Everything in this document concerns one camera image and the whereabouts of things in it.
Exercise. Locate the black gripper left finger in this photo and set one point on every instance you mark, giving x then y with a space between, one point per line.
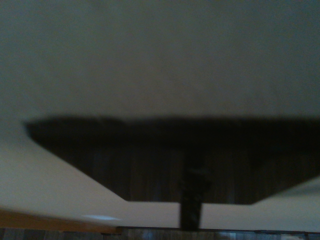
186 212

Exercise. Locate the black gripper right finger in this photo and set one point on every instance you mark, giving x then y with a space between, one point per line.
196 212

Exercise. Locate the black baseboard strip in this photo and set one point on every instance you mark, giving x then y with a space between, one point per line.
237 229

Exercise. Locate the dark light switch plate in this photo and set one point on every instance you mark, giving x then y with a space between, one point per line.
100 155

